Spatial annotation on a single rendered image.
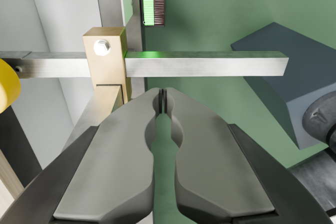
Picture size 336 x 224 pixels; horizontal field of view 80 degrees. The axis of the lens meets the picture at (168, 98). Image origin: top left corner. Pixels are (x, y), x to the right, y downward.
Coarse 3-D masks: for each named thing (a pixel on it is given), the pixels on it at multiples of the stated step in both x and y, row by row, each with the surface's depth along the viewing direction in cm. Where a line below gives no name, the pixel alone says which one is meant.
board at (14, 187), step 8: (0, 152) 33; (0, 160) 33; (0, 168) 33; (8, 168) 35; (0, 176) 33; (8, 176) 35; (16, 176) 37; (0, 184) 34; (8, 184) 35; (16, 184) 37; (0, 192) 35; (8, 192) 35; (16, 192) 37; (0, 200) 36; (8, 200) 36; (0, 208) 38; (0, 216) 39
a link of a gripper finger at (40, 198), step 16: (96, 128) 9; (80, 144) 8; (64, 160) 7; (80, 160) 7; (48, 176) 7; (64, 176) 7; (32, 192) 6; (48, 192) 6; (16, 208) 6; (32, 208) 6; (48, 208) 6
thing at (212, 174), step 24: (168, 96) 11; (192, 120) 9; (216, 120) 9; (192, 144) 8; (216, 144) 8; (192, 168) 7; (216, 168) 7; (240, 168) 7; (192, 192) 6; (216, 192) 6; (240, 192) 6; (264, 192) 6; (192, 216) 7; (216, 216) 6; (240, 216) 6
